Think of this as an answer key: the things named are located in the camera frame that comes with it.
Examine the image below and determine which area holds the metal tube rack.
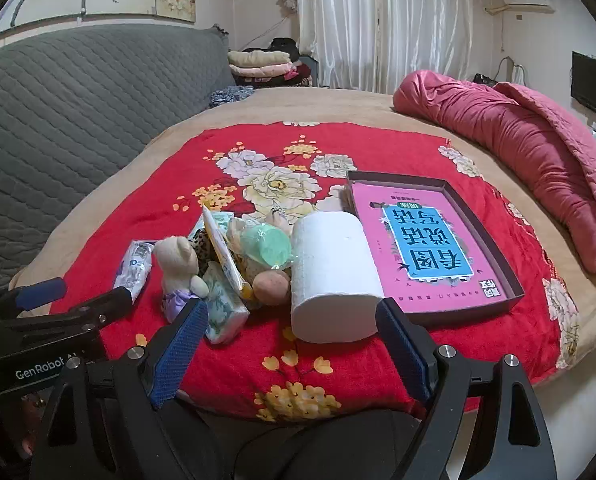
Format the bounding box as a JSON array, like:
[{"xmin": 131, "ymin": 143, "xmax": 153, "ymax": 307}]
[{"xmin": 495, "ymin": 57, "xmax": 526, "ymax": 86}]

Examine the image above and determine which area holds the leopard print pouch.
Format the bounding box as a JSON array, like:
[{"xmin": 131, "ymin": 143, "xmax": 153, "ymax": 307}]
[{"xmin": 187, "ymin": 234, "xmax": 217, "ymax": 273}]

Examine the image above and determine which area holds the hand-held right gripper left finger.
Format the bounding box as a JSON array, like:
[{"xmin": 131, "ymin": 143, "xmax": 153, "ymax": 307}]
[{"xmin": 30, "ymin": 299, "xmax": 239, "ymax": 480}]

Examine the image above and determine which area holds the red floral blanket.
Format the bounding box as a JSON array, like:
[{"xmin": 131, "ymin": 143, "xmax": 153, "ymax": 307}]
[{"xmin": 50, "ymin": 120, "xmax": 581, "ymax": 421}]

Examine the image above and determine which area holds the dark cardboard box tray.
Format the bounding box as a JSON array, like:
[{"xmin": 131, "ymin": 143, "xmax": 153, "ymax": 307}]
[{"xmin": 342, "ymin": 170, "xmax": 526, "ymax": 328}]

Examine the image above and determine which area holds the white blue packet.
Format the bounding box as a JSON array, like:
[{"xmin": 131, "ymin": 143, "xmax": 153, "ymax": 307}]
[{"xmin": 113, "ymin": 240, "xmax": 155, "ymax": 306}]

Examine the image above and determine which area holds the grey quilted headboard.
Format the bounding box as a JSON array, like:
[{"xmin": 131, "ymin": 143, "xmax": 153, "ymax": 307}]
[{"xmin": 0, "ymin": 22, "xmax": 239, "ymax": 296}]

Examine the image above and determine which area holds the pink folded cloth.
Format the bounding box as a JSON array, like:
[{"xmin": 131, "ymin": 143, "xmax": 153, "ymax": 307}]
[{"xmin": 230, "ymin": 62, "xmax": 299, "ymax": 80}]

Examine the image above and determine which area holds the beige bed sheet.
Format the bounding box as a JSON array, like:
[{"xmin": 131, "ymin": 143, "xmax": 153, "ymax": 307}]
[{"xmin": 8, "ymin": 85, "xmax": 596, "ymax": 391}]

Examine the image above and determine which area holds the white toilet paper roll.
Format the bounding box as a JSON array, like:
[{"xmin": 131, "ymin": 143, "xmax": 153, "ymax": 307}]
[{"xmin": 290, "ymin": 211, "xmax": 385, "ymax": 345}]

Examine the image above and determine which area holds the teddy bear purple dress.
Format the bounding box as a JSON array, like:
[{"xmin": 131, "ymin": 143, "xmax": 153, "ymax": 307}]
[{"xmin": 154, "ymin": 235, "xmax": 209, "ymax": 325}]

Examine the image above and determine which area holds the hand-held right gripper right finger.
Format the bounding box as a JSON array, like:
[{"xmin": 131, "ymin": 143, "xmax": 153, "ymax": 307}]
[{"xmin": 375, "ymin": 297, "xmax": 558, "ymax": 480}]

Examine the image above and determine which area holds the white curtain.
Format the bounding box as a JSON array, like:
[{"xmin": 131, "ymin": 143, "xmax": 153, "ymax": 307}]
[{"xmin": 295, "ymin": 0, "xmax": 473, "ymax": 95}]

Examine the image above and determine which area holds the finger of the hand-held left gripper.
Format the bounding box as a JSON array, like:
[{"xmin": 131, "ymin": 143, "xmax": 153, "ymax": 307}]
[
  {"xmin": 48, "ymin": 286, "xmax": 134, "ymax": 333},
  {"xmin": 0, "ymin": 277, "xmax": 69, "ymax": 318}
]

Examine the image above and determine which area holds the pink book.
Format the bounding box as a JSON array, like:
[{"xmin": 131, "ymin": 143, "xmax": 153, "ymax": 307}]
[{"xmin": 353, "ymin": 182, "xmax": 508, "ymax": 311}]

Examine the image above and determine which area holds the dark clothes pile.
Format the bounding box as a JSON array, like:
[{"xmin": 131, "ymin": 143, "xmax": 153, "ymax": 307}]
[{"xmin": 243, "ymin": 37, "xmax": 319, "ymax": 88}]

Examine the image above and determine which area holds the yellow white packet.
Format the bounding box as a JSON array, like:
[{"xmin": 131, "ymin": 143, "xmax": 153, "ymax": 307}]
[{"xmin": 201, "ymin": 205, "xmax": 259, "ymax": 306}]

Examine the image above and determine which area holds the black wall television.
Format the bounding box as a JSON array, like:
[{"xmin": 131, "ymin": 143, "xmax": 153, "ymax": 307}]
[{"xmin": 571, "ymin": 51, "xmax": 596, "ymax": 126}]

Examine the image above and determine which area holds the peach soft ball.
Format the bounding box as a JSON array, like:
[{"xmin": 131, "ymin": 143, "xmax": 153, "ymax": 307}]
[{"xmin": 253, "ymin": 271, "xmax": 291, "ymax": 307}]

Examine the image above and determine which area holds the blue patterned cloth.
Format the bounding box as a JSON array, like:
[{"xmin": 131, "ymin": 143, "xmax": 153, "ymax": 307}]
[{"xmin": 209, "ymin": 85, "xmax": 255, "ymax": 108}]

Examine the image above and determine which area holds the pink quilt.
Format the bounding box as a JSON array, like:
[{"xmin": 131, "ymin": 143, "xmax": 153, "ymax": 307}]
[{"xmin": 393, "ymin": 70, "xmax": 596, "ymax": 278}]

